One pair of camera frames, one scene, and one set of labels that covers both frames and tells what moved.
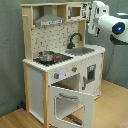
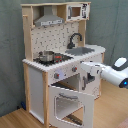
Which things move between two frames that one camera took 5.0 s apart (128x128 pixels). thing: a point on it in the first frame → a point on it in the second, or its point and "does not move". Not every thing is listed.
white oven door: (89, 108) does not move
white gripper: (98, 9) → (92, 68)
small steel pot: (46, 56) does not move
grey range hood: (48, 18) does not move
